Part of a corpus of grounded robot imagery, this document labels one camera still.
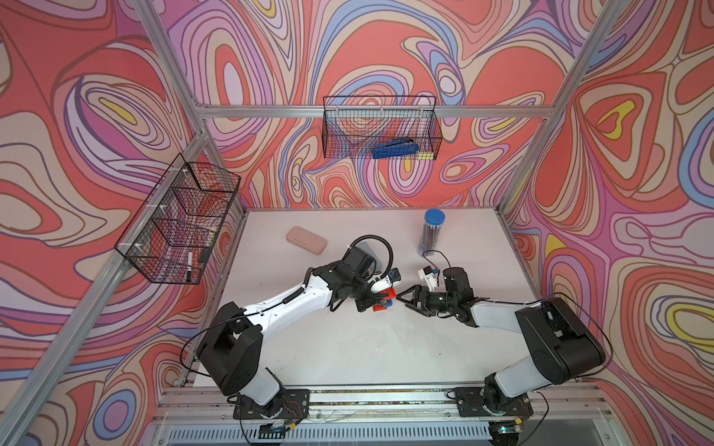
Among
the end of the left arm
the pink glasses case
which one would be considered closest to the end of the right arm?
the end of the left arm

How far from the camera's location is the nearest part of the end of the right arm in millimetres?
706

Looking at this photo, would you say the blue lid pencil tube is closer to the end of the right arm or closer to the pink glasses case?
the end of the right arm

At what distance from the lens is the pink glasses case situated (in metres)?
1.08

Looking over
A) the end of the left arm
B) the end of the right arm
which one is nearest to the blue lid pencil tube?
→ the end of the right arm

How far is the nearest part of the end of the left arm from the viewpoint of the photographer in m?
0.60

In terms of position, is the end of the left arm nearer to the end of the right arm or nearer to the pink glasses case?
the end of the right arm

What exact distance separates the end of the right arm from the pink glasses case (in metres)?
A: 0.38

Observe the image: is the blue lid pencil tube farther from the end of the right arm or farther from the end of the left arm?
the end of the left arm

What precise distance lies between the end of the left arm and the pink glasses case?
38cm
